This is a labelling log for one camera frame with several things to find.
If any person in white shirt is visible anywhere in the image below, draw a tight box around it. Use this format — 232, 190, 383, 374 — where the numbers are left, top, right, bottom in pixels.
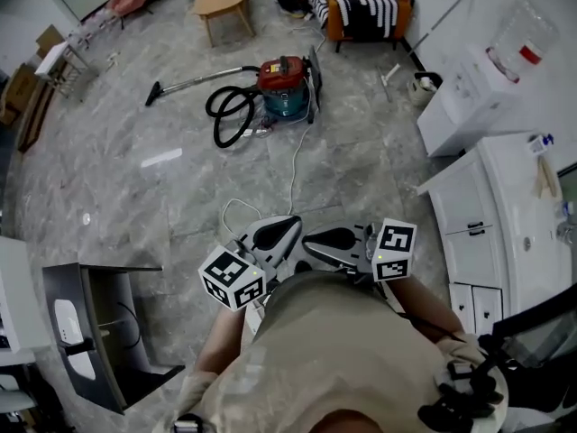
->
151, 270, 511, 433

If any clear plastic jug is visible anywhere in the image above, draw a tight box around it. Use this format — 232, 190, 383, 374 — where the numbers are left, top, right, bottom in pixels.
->
484, 0, 561, 85

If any chrome faucet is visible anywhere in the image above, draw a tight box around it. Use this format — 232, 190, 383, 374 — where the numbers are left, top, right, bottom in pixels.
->
555, 220, 577, 246

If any black vacuum hose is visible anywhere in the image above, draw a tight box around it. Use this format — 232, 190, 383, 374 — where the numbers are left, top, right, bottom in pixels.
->
204, 64, 268, 150

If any small metal side table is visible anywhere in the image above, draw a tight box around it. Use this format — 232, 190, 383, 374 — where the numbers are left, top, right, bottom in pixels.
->
33, 40, 99, 99

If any black white striped blanket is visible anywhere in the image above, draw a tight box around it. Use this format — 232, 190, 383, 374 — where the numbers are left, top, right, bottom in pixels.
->
332, 0, 401, 41

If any cardboard box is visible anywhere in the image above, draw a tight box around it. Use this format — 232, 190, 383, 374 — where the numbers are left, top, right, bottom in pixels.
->
34, 23, 68, 59

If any black body-worn harness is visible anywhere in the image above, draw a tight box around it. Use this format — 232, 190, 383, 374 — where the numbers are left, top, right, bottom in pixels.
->
416, 357, 507, 433

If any person's left forearm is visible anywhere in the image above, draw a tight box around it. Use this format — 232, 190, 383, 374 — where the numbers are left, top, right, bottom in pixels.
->
192, 307, 248, 379

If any white desk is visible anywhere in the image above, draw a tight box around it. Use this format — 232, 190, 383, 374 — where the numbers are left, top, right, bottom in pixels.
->
0, 235, 54, 365

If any person's right forearm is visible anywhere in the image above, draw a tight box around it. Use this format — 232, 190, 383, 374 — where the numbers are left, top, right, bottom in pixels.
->
386, 277, 466, 347

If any white long-handled floor squeegee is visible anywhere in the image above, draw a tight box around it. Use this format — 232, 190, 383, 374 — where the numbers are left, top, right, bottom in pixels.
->
376, 0, 479, 104

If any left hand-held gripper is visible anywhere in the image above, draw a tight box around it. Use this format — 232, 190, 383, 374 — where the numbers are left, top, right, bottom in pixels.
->
197, 216, 303, 313

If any white appliance box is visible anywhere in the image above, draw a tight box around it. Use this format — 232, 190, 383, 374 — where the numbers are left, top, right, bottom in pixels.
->
416, 44, 538, 159

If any white router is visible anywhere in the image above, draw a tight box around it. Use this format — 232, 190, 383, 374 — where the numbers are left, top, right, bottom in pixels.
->
52, 298, 97, 382

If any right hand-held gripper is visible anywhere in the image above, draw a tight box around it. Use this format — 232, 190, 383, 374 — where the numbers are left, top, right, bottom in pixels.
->
301, 217, 418, 283

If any orange sofa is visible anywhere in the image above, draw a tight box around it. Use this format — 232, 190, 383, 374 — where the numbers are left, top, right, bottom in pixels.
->
325, 0, 415, 54

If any white trash bin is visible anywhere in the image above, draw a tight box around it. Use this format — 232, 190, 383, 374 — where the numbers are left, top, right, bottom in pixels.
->
407, 71, 446, 108

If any clear water bottle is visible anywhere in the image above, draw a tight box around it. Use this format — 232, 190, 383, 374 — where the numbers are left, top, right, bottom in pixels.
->
555, 198, 577, 221

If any striped cushion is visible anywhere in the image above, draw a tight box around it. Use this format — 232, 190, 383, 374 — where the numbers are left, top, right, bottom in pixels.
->
300, 0, 331, 30

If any red vacuum cleaner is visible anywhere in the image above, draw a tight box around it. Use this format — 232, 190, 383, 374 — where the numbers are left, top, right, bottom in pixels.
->
256, 54, 316, 120

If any dark grey open cabinet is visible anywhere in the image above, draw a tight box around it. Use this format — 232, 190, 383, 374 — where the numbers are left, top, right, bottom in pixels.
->
41, 262, 187, 416

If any beige cloth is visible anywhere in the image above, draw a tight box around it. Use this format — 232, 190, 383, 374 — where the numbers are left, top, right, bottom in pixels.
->
533, 154, 563, 201

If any white vanity cabinet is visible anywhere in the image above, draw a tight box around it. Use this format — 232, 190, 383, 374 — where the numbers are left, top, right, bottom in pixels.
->
416, 130, 577, 334

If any metal vacuum wand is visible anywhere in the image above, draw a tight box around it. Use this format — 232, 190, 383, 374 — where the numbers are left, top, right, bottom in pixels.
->
143, 64, 248, 108

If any wooden crate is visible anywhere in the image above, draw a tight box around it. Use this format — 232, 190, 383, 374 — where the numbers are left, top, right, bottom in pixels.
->
0, 62, 56, 153

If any white power cable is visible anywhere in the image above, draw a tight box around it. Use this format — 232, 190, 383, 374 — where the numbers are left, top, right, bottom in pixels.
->
220, 24, 326, 244

